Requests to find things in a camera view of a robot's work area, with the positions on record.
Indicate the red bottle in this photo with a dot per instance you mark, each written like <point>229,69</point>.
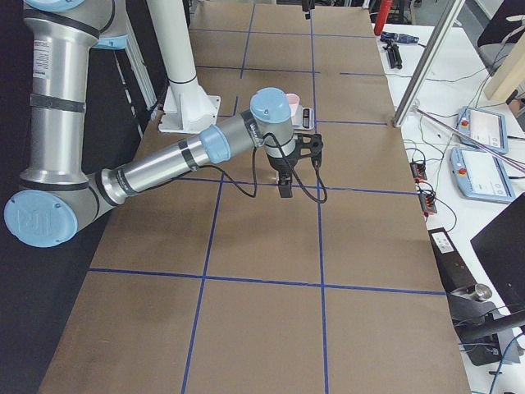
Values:
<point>382,16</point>

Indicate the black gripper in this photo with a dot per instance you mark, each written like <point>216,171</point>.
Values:
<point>280,165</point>

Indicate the blue teach pendant far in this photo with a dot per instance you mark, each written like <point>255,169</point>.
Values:
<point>485,127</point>

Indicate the black clamp with metal knob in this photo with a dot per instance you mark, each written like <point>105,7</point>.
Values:
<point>484,330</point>

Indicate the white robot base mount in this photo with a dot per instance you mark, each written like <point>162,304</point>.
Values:
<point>187,107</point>

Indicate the aluminium frame post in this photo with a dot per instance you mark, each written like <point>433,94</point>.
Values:
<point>437,38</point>

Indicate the pink plastic cup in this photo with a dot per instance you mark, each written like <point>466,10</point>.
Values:
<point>293,101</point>

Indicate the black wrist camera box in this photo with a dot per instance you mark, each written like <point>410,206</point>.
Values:
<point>309,146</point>

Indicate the blue folded umbrella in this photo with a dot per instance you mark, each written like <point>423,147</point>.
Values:
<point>398,38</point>

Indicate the black box with label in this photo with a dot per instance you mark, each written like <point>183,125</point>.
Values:
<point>454,272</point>

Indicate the black folded tripod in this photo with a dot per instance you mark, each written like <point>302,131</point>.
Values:
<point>393,55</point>

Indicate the silver digital kitchen scale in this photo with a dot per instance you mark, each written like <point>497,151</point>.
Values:
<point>303,119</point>

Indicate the blue teach pendant near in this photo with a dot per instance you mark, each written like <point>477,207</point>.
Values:
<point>480,176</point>

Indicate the brown paper table cover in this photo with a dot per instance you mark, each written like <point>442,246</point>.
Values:
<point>196,288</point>

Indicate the blue teach pendant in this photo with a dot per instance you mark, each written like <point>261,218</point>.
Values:
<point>480,176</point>
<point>485,127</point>

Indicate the black monitor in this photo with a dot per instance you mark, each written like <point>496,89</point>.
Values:
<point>499,247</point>

